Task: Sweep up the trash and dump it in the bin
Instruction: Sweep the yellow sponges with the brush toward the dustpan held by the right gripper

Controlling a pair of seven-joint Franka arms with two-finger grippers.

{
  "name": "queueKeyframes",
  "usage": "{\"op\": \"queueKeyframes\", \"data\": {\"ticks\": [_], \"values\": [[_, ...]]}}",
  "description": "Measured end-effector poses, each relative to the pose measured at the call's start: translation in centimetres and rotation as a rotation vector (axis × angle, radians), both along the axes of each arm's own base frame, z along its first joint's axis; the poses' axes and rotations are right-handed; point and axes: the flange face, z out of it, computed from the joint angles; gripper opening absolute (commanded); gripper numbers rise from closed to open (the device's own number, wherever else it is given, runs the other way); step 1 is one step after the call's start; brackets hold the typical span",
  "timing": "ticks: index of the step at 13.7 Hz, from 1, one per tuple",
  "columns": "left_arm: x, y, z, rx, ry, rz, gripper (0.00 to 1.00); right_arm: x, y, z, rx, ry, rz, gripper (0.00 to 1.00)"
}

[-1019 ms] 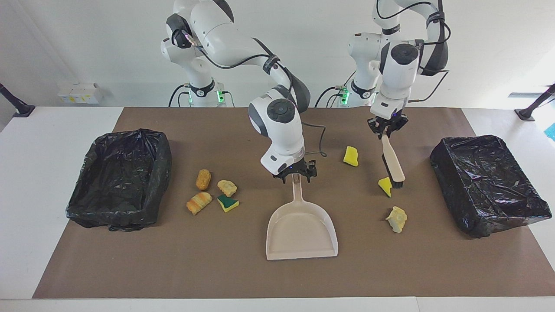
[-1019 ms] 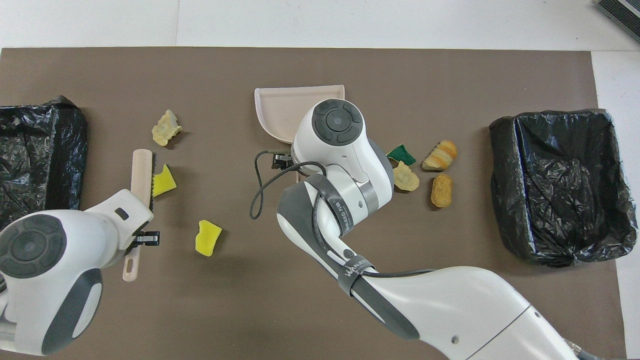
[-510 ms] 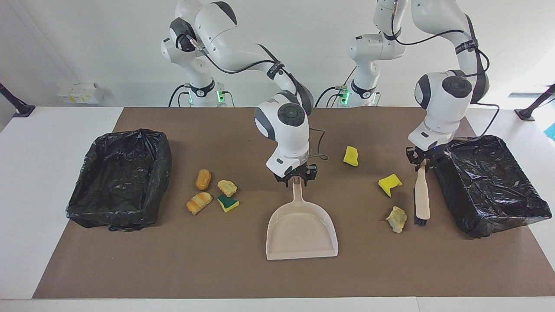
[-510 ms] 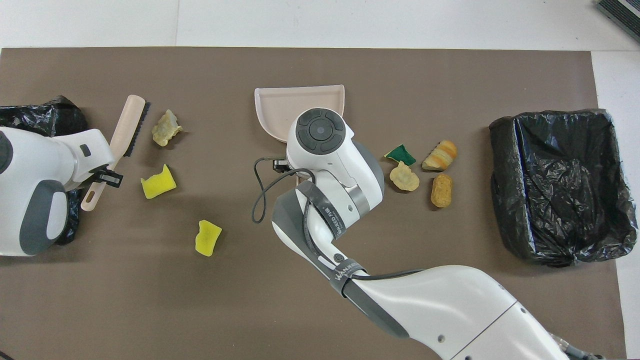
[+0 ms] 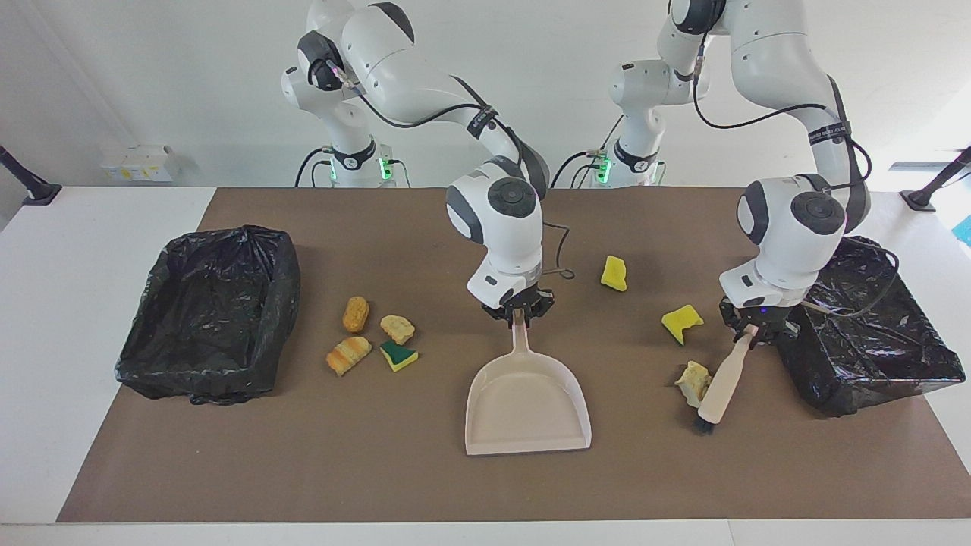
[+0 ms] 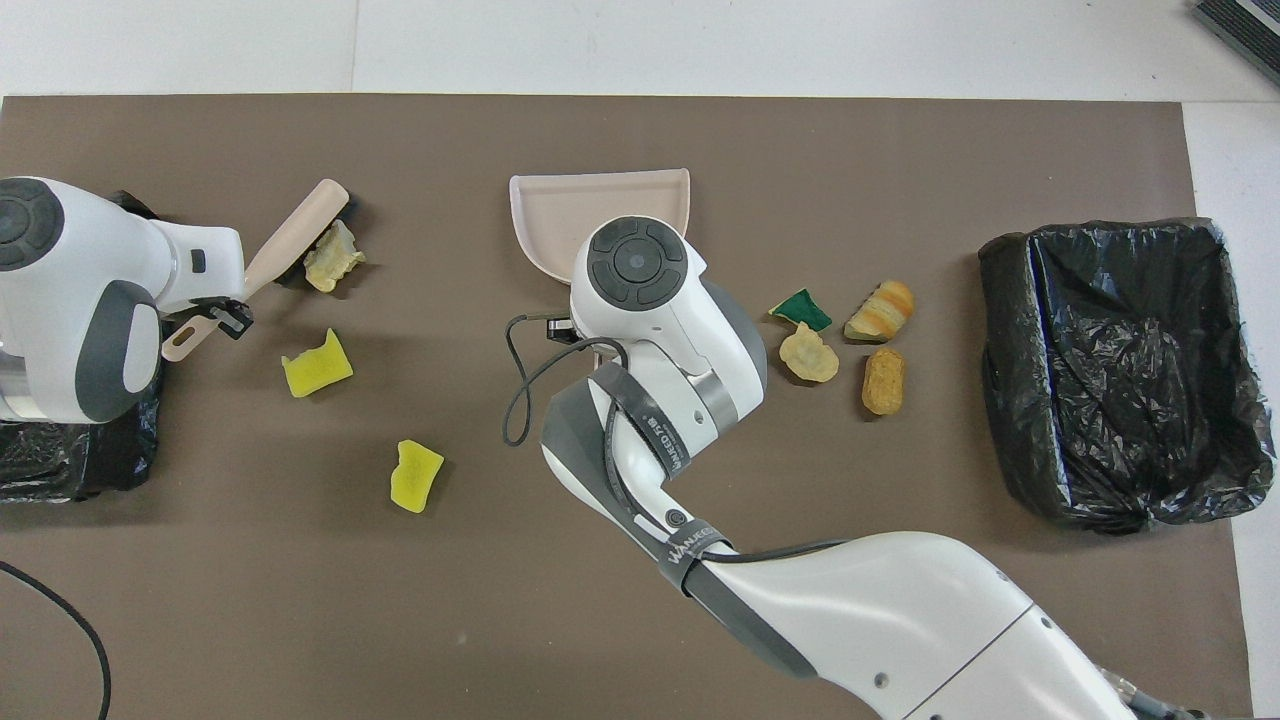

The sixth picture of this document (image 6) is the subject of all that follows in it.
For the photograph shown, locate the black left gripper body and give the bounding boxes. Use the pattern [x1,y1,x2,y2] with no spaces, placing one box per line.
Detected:
[186,296,254,339]

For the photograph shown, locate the notched yellow sponge piece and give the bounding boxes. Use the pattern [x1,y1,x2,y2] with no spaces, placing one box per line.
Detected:
[281,328,354,399]

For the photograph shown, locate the beige hand brush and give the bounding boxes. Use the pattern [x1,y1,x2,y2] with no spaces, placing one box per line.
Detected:
[160,178,351,363]

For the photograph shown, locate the pale torn bread chunk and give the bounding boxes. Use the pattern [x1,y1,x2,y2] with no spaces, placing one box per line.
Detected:
[303,220,367,293]

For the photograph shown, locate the beige plastic dustpan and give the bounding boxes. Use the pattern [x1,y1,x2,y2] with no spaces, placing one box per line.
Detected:
[509,168,692,301]

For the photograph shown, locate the squarish yellow sponge piece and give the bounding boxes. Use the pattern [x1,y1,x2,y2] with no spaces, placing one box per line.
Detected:
[390,440,445,514]

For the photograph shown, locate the green and yellow sponge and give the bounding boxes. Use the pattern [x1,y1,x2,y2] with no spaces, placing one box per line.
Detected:
[768,288,833,333]

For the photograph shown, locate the pale bread piece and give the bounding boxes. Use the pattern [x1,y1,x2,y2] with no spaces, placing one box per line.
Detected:
[778,322,841,384]

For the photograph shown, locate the striped croissant bread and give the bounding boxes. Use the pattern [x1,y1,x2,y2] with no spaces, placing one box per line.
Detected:
[843,279,916,344]

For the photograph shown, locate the oval brown bread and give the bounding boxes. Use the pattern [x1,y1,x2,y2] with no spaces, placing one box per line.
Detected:
[861,346,907,417]

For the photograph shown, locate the black bag-lined bin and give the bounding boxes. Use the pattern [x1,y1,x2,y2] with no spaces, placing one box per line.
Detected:
[978,217,1276,536]
[0,188,166,503]

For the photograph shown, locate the brown table mat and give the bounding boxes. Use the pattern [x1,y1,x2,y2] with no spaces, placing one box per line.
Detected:
[0,95,1256,720]

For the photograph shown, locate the dark ribbed device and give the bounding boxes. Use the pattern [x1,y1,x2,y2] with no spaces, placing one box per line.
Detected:
[1190,0,1280,86]

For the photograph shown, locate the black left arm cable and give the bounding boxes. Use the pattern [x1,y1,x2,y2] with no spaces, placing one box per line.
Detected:
[0,560,113,720]

